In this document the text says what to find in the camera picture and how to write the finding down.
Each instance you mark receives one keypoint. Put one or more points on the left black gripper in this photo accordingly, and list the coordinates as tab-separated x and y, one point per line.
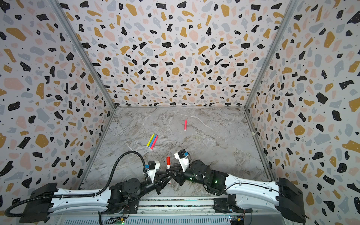
157	181

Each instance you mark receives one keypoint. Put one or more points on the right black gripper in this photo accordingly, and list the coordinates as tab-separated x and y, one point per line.
182	174

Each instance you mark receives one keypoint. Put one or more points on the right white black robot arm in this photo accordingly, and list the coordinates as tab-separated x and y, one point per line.
279	196

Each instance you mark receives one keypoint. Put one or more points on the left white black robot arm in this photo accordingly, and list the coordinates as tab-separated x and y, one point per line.
50	200

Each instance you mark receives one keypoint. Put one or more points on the blue green pen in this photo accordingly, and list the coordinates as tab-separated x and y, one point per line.
150	143

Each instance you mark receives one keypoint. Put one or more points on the yellow highlighter pen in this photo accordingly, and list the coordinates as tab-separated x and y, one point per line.
150	141

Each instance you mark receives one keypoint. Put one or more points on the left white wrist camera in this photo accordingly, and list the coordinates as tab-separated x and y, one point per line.
151	169

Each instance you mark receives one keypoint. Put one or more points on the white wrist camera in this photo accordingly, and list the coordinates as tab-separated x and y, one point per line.
151	169
184	159

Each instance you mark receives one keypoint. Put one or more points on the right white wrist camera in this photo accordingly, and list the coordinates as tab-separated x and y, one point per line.
184	159

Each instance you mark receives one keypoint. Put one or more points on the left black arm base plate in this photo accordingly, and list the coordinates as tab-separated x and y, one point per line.
128	206

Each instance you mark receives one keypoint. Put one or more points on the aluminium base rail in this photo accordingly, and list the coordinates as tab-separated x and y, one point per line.
177	211

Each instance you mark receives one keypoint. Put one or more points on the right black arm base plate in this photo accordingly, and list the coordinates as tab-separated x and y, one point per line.
227	205

